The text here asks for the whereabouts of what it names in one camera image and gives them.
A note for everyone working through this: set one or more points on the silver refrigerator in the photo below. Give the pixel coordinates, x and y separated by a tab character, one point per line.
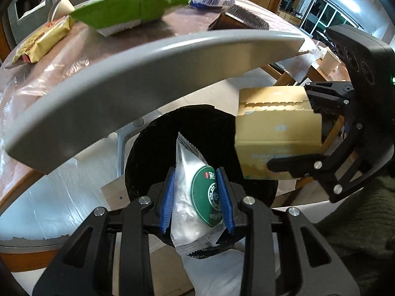
18	29

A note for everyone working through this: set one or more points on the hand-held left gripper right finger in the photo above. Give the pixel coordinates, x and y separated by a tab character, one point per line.
225	197

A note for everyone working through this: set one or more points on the clear plastic table cover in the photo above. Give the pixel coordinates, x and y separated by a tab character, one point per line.
92	49

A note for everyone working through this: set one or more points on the white plastic bag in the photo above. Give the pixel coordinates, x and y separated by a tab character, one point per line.
213	274

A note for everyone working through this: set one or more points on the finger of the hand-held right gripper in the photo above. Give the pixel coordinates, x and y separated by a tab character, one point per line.
333	98
293	166

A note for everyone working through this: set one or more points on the yellow cardboard box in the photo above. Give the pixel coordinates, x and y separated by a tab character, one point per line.
271	123

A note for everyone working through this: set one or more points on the person's dark knit clothing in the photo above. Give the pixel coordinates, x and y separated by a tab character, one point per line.
364	237

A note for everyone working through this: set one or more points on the tan paper cone filter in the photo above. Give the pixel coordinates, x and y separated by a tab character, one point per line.
63	6

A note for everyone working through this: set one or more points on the white snack packet green label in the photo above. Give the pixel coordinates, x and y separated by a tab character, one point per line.
185	222

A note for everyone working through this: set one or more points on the flat cardboard sheet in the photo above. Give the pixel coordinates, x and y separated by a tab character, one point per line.
112	192

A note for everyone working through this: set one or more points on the glass balcony door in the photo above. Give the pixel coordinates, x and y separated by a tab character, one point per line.
324	15

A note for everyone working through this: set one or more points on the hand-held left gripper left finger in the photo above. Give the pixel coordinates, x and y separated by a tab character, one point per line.
168	197

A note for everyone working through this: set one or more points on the brown ridged box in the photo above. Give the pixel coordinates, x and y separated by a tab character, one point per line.
234	20

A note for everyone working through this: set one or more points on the yellow snack bar wrapper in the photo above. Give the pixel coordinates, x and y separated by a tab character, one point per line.
40	40

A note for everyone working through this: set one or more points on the black trash bin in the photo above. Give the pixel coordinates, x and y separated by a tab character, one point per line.
200	123

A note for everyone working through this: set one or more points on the open cardboard box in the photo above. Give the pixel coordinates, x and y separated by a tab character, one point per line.
331	61

